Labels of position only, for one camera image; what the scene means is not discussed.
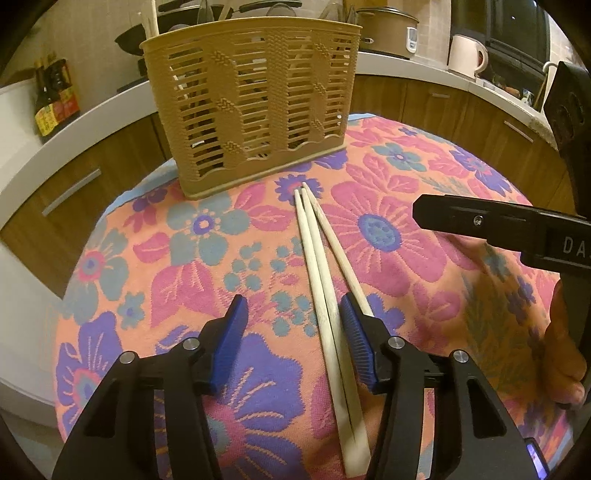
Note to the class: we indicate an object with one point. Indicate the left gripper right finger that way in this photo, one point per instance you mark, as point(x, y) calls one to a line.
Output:
point(474, 435)

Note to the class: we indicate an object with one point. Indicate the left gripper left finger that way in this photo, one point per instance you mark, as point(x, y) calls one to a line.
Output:
point(114, 437)

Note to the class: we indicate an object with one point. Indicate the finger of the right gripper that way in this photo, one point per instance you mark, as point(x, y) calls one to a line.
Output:
point(567, 109)
point(502, 224)

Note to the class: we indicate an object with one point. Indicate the white kitchen countertop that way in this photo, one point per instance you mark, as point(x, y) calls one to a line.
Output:
point(35, 163)

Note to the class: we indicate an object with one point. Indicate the right hand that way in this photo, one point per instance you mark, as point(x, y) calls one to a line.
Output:
point(564, 366)

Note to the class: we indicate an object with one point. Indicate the floral orange table cloth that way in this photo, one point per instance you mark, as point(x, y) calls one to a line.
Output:
point(157, 267)

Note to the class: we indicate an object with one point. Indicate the tan rice cooker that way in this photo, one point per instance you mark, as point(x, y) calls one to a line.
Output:
point(389, 31)

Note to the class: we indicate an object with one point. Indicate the wooden base cabinets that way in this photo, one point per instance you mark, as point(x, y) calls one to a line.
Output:
point(48, 232)

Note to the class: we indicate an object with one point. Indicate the tan plastic utensil basket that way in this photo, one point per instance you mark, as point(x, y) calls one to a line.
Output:
point(244, 97)

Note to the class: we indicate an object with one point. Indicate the dark soy sauce bottle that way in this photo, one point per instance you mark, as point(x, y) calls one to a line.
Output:
point(45, 117)

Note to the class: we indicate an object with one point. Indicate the red label sauce bottle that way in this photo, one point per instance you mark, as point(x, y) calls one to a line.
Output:
point(62, 84)

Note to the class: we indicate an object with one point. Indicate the black wok with handle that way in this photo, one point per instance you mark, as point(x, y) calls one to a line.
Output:
point(129, 41)

